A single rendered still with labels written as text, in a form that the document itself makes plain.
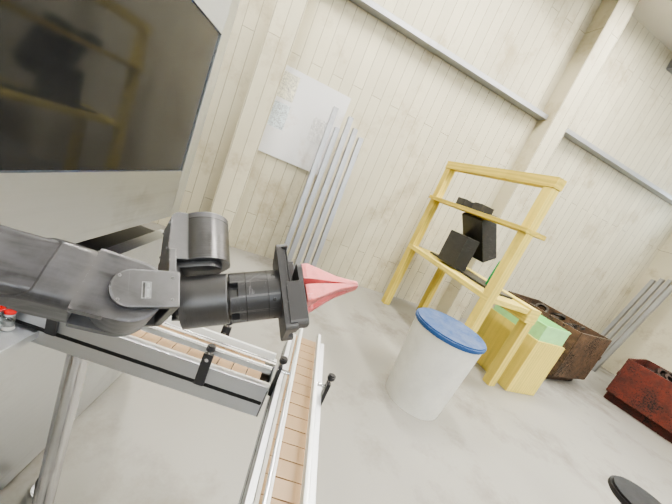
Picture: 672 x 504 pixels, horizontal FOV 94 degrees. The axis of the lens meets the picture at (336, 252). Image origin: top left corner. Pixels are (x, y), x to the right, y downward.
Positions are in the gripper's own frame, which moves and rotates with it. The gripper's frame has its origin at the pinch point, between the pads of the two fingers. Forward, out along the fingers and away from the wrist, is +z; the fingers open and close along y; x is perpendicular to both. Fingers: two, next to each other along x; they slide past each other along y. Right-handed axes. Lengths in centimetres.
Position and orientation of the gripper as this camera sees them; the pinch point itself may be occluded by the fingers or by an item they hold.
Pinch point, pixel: (350, 286)
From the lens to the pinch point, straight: 40.3
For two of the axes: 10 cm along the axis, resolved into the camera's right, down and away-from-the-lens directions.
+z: 9.5, -0.6, 2.9
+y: 1.8, 8.9, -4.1
